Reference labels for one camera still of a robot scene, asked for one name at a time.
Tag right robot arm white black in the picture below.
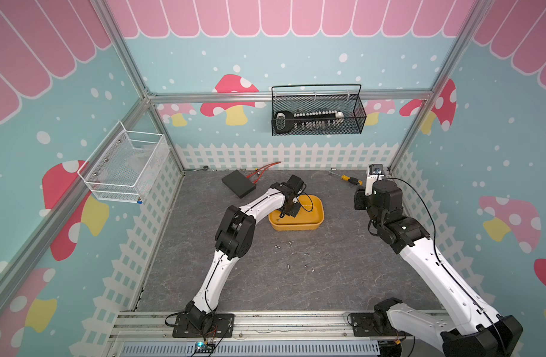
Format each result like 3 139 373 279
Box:
354 178 523 356

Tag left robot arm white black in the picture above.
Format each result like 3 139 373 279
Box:
184 182 307 335

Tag yellow plastic storage box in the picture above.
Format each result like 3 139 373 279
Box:
269 195 325 231

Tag black flat box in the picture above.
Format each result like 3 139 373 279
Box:
222 170 256 199

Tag yellow black screwdriver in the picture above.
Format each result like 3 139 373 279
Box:
328 171 363 186

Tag black socket bit holder set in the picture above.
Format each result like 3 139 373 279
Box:
272 110 344 135

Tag green circuit board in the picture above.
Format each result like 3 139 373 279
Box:
194 342 216 355

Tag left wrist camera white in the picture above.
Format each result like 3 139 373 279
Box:
286 175 306 196

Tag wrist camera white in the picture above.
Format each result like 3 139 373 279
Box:
286 175 306 196
365 164 386 196

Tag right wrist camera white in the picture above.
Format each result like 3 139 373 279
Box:
365 164 386 196

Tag red handled pliers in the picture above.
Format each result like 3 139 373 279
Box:
246 162 280 184

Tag black wire mesh basket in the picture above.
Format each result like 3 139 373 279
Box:
271 84 367 136

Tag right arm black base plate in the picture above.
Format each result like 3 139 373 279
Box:
347 312 409 341

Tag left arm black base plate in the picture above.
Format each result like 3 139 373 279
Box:
172 314 236 339

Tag white wire mesh basket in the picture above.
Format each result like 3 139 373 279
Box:
77 122 170 204

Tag aluminium front rail frame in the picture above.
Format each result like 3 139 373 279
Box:
104 309 488 357

